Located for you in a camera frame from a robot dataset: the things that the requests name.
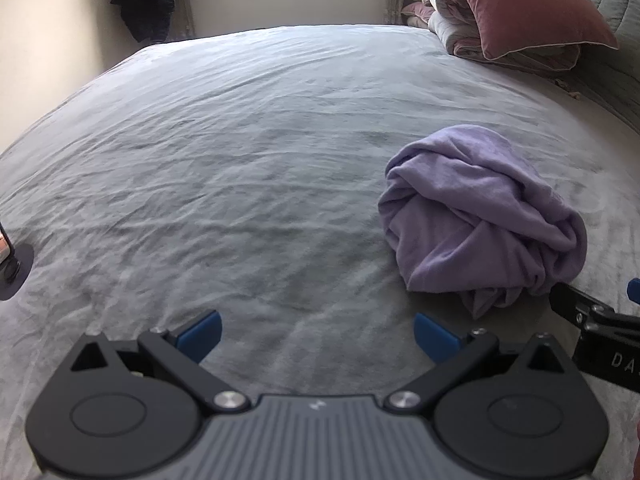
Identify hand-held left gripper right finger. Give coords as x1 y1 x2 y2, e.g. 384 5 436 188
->
385 312 581 413

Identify folded grey pink duvet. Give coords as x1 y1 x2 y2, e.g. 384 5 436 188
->
422 0 582 72

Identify lavender garment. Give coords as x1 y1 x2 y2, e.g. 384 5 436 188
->
377 125 588 319

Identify beige duvet tassel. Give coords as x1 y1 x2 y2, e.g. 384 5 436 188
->
552 77 581 100

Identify grey bed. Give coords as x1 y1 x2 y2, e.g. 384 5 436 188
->
0 24 640 480

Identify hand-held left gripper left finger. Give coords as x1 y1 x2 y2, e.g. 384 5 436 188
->
70 310 251 413

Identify pink velvet pillow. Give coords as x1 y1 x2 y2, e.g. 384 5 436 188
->
447 0 621 62

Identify grey quilted headboard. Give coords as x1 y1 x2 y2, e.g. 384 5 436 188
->
557 0 640 133

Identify small pink cushion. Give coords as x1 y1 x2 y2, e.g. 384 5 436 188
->
401 1 437 27

